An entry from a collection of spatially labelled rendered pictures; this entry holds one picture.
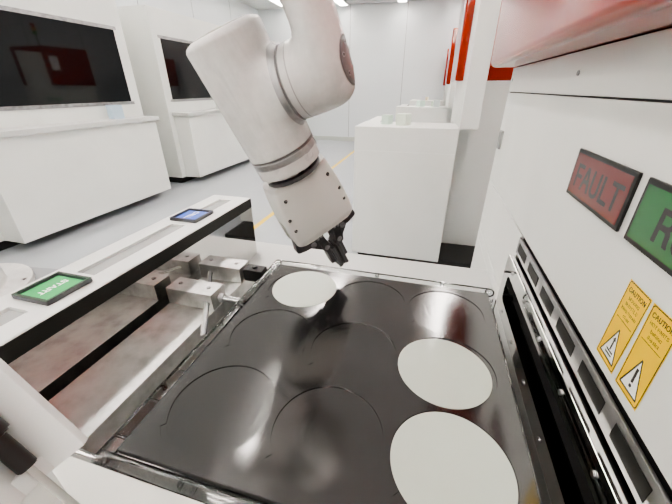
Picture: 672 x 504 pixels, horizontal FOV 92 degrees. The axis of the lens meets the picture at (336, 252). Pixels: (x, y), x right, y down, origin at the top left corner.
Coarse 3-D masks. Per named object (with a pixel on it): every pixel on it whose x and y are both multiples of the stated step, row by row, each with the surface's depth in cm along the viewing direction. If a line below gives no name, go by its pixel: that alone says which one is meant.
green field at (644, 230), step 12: (648, 192) 23; (660, 192) 22; (648, 204) 23; (660, 204) 22; (636, 216) 24; (648, 216) 23; (660, 216) 22; (636, 228) 24; (648, 228) 23; (660, 228) 21; (636, 240) 24; (648, 240) 22; (660, 240) 21; (660, 252) 21
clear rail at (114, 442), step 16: (272, 272) 55; (256, 288) 51; (240, 304) 47; (224, 320) 43; (208, 336) 41; (192, 352) 38; (176, 368) 36; (144, 416) 31; (128, 432) 30; (112, 448) 28
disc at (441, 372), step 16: (416, 352) 38; (432, 352) 38; (448, 352) 38; (464, 352) 38; (400, 368) 36; (416, 368) 36; (432, 368) 36; (448, 368) 36; (464, 368) 36; (480, 368) 36; (416, 384) 34; (432, 384) 34; (448, 384) 34; (464, 384) 34; (480, 384) 34; (432, 400) 32; (448, 400) 32; (464, 400) 32; (480, 400) 33
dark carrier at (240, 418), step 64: (256, 320) 44; (320, 320) 44; (384, 320) 44; (448, 320) 44; (192, 384) 34; (256, 384) 34; (320, 384) 34; (384, 384) 34; (128, 448) 28; (192, 448) 28; (256, 448) 28; (320, 448) 28; (384, 448) 28; (512, 448) 28
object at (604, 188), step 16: (592, 160) 31; (576, 176) 34; (592, 176) 31; (608, 176) 28; (624, 176) 26; (576, 192) 34; (592, 192) 31; (608, 192) 28; (624, 192) 26; (592, 208) 30; (608, 208) 28
